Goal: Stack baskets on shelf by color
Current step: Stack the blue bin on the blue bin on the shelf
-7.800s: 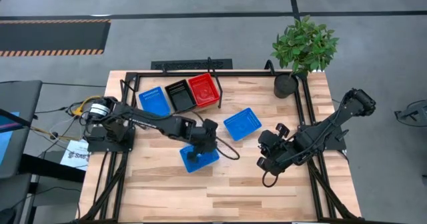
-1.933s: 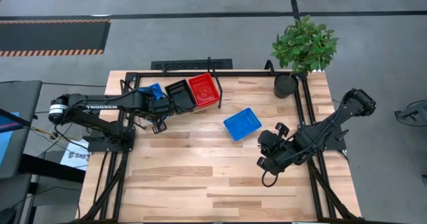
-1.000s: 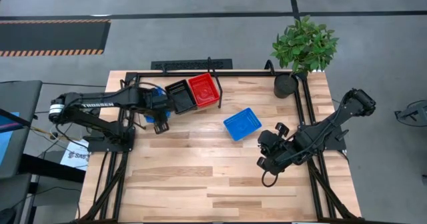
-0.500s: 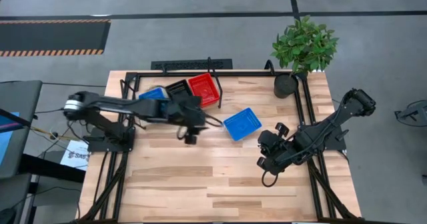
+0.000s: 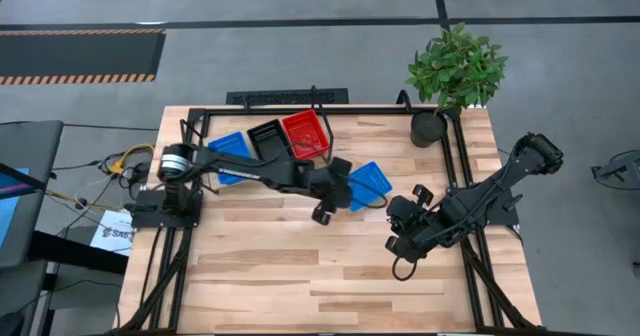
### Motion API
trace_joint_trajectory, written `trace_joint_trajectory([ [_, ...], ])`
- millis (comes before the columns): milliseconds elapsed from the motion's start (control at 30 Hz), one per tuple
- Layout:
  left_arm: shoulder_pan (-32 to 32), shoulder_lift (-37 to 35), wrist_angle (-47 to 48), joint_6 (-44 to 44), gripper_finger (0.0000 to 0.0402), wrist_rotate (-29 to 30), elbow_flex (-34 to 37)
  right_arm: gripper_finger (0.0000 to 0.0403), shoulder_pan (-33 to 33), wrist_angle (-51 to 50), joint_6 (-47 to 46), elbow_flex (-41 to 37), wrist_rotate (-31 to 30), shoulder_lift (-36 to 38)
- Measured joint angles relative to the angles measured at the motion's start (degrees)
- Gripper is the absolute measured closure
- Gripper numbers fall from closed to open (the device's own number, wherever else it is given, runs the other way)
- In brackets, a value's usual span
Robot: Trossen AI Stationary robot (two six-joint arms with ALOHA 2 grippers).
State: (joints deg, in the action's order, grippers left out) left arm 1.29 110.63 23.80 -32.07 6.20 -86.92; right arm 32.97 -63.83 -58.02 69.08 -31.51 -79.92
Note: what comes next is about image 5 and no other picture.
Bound black desk beam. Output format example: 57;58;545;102
27;230;130;276

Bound blue plastic basket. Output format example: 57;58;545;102
207;131;254;186
347;161;394;213

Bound black curved bracket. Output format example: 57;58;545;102
396;89;414;113

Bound black mat hazard-striped edges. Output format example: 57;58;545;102
0;29;167;86

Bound black slim bar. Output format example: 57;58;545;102
0;163;57;193

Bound black aluminium table frame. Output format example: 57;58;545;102
114;105;541;336

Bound black perforated panel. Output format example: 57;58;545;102
226;87;350;107

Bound tan thin cable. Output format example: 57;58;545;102
45;189;122;213

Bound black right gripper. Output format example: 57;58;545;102
385;184;452;264

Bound green potted plant black pot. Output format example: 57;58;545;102
405;22;510;149

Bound red plastic basket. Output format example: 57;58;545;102
281;109;331;161

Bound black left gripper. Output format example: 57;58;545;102
298;156;354;227

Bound black plastic basket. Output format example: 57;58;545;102
246;118;294;162

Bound yellow cable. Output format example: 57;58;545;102
107;143;156;175

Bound white printed paper sheet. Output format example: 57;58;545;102
89;209;136;257

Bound blue flat sheet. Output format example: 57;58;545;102
0;168;32;250

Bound grey desk top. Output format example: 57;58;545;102
0;120;65;270

